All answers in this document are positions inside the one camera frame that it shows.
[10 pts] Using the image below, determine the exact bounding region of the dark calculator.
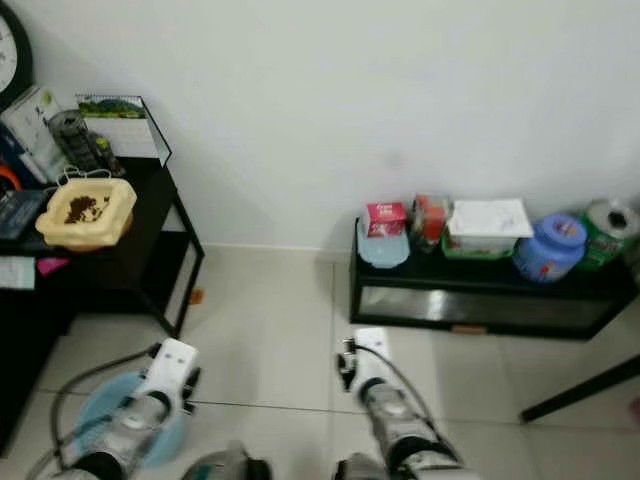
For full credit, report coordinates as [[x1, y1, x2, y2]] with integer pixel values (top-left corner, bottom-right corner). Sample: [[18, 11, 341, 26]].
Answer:
[[0, 188, 49, 241]]

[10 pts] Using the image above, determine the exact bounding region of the red and white box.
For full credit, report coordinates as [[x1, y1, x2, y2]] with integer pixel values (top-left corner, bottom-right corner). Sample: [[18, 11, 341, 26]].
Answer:
[[364, 201, 408, 239]]

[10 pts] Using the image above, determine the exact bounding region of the black slanted furniture leg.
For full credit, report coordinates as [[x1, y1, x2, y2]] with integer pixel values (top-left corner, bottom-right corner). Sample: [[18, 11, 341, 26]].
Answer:
[[519, 356, 640, 424]]

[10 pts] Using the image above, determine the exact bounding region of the white desk calendar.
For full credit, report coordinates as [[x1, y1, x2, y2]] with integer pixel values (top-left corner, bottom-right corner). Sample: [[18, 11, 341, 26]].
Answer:
[[75, 94, 172, 167]]

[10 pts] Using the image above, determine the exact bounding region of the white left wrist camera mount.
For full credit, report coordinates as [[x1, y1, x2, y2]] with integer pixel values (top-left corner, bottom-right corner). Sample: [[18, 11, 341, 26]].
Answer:
[[142, 338, 200, 406]]

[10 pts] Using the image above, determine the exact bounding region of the light blue plastic basket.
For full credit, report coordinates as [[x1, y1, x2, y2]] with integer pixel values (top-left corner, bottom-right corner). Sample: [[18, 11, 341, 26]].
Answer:
[[74, 371, 188, 471]]

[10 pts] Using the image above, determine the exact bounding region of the black shelf unit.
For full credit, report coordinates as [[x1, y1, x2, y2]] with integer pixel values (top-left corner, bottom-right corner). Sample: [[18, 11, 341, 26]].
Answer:
[[0, 158, 207, 457]]

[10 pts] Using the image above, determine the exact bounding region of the robot left leg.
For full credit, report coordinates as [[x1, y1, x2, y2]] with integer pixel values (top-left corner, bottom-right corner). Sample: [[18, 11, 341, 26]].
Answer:
[[180, 445, 273, 480]]

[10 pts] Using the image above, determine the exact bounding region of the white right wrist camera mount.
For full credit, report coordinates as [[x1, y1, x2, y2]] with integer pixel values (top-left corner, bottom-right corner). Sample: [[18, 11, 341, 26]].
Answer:
[[353, 327, 393, 386]]

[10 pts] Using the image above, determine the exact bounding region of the blue purple plastic jar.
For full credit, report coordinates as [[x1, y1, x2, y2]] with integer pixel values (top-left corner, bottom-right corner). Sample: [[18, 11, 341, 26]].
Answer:
[[511, 212, 589, 285]]

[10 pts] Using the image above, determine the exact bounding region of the clear jar with red contents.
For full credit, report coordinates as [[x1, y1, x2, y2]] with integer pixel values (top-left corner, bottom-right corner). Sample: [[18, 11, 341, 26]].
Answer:
[[409, 193, 452, 253]]

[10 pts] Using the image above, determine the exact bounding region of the green tin can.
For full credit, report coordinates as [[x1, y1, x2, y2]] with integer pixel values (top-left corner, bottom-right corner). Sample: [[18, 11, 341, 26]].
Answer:
[[579, 197, 640, 272]]

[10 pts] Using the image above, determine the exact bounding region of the dark cylindrical jar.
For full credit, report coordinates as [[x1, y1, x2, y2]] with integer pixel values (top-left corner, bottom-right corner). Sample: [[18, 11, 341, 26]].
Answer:
[[50, 109, 113, 177]]

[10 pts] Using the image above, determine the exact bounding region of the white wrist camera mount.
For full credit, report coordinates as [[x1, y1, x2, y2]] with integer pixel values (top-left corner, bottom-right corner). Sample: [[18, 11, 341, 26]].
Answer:
[[353, 327, 393, 386], [142, 338, 200, 406]]

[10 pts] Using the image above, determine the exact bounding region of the black low cabinet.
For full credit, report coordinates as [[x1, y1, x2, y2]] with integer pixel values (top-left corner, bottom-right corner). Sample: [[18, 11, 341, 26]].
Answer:
[[349, 218, 640, 342]]

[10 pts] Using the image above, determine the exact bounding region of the orange round object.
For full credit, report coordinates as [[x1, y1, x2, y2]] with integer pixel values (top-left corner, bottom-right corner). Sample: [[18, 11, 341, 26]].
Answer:
[[0, 163, 23, 193]]

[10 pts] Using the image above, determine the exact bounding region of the beige bowl with brown kibble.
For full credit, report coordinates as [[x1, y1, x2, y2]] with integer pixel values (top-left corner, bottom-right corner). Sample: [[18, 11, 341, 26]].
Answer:
[[35, 177, 138, 252]]

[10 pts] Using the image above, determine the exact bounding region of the white book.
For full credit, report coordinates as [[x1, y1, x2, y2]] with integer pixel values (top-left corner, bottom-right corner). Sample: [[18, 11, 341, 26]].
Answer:
[[1, 85, 67, 184]]

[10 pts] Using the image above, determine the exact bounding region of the light blue plastic container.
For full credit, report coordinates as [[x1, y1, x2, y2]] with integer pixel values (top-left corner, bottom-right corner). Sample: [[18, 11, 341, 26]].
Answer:
[[356, 228, 412, 270]]

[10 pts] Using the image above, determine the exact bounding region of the white paper sheet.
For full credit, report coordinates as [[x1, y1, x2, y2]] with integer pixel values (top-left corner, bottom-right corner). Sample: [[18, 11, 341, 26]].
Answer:
[[0, 256, 37, 291]]

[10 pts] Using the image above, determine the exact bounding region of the green container with white lid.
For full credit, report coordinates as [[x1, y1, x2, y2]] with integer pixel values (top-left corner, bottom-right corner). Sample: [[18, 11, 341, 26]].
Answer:
[[441, 198, 535, 262]]

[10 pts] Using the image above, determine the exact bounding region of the round black wall clock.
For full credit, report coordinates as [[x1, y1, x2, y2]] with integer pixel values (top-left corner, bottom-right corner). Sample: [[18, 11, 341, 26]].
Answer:
[[0, 0, 34, 109]]

